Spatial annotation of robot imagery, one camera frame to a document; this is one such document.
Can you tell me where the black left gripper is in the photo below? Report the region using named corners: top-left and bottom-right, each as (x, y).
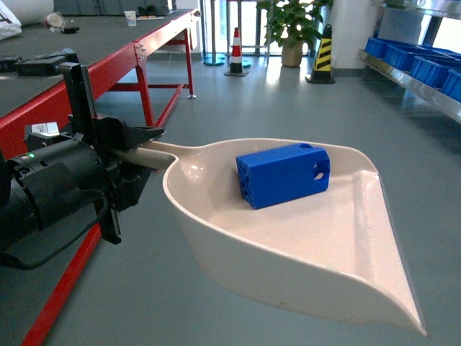
top-left (23, 63), bottom-right (165, 244)

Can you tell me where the blue plastic block part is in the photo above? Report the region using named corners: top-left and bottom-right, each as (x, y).
top-left (236, 143), bottom-right (331, 209)

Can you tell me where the beige plastic dustpan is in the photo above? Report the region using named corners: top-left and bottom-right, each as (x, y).
top-left (118, 138), bottom-right (426, 335)

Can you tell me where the stainless steel roller shelf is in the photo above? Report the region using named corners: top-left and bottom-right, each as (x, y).
top-left (358, 1), bottom-right (460, 122)

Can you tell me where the black box right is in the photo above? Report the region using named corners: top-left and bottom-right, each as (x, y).
top-left (14, 48), bottom-right (79, 76)

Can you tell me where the black box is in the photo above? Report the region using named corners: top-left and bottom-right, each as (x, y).
top-left (0, 55), bottom-right (22, 73)
top-left (14, 48), bottom-right (79, 76)

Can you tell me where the red white traffic cone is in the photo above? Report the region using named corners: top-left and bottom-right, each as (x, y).
top-left (224, 27), bottom-right (248, 77)

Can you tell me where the white paper cup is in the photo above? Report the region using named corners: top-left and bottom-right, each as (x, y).
top-left (124, 11), bottom-right (137, 27)

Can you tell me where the black box left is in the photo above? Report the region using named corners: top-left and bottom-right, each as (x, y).
top-left (0, 55), bottom-right (22, 73)

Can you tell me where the yellow black traffic cone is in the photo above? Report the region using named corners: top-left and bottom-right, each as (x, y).
top-left (305, 25), bottom-right (336, 84)

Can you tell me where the potted green plant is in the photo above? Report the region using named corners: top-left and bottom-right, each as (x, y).
top-left (256, 0), bottom-right (334, 68)

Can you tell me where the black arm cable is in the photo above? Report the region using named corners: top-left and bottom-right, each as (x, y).
top-left (0, 189), bottom-right (109, 271)

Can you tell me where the red frame work table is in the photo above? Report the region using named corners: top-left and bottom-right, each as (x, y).
top-left (0, 7), bottom-right (201, 346)

